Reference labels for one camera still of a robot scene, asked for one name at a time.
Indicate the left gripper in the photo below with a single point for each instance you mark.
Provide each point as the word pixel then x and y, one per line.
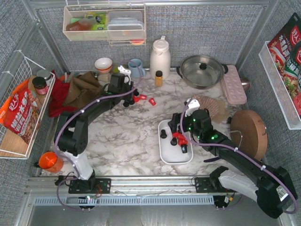
pixel 131 94

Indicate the clear plastic containers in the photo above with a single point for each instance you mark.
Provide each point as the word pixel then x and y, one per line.
pixel 125 25

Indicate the small glass cup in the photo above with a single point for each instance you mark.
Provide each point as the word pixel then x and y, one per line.
pixel 105 77

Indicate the white storage tray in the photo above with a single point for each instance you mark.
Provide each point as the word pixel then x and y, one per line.
pixel 172 154

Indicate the red snack bag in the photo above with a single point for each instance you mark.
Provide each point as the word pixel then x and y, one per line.
pixel 18 114

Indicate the striped pink cloth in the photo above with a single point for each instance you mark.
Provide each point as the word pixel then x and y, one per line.
pixel 216 108

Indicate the blue mug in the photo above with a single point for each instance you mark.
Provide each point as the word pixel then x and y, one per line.
pixel 136 68

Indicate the white thermos jug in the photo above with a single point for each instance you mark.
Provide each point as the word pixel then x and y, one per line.
pixel 160 58

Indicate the metal base rail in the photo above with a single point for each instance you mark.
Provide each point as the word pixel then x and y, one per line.
pixel 139 191

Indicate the round wooden board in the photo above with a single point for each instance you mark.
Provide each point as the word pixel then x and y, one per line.
pixel 248 132

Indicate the white wire basket right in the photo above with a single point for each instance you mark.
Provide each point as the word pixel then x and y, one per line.
pixel 285 102

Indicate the orange spice bottle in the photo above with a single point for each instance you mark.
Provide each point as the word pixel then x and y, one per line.
pixel 158 78

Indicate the red seasoning packets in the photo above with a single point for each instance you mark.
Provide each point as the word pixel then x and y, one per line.
pixel 285 49

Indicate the green label bottle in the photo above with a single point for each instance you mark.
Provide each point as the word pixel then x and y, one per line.
pixel 99 21

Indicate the steel pot with lid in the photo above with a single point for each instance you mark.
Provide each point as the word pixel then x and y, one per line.
pixel 201 72

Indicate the brown cloth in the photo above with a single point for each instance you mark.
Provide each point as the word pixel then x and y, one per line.
pixel 83 89

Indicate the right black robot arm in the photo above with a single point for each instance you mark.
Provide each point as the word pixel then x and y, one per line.
pixel 275 194

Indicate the white orange bowl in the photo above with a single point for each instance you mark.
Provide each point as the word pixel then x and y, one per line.
pixel 103 65

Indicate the pile of capsules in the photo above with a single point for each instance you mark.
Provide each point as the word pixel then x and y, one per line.
pixel 133 98

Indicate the white wire basket left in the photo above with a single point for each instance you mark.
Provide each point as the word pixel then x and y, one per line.
pixel 11 145

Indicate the white wire basket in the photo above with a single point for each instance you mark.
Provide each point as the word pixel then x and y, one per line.
pixel 11 145
pixel 285 102

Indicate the orange ball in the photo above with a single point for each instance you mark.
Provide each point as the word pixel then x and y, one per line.
pixel 50 162

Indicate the red jar black lid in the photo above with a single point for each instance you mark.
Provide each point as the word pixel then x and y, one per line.
pixel 40 85

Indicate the red cloth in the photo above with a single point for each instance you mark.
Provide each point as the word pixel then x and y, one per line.
pixel 58 96

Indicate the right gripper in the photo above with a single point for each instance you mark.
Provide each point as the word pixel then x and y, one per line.
pixel 175 125

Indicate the lone red capsule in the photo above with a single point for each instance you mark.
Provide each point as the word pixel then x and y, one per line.
pixel 152 101

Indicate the pink egg tray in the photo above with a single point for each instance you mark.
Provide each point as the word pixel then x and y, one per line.
pixel 232 87

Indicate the cream wall shelf basket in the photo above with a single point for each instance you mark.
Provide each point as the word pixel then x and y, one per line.
pixel 76 26

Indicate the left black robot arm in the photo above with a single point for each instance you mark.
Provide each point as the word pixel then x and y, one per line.
pixel 71 136

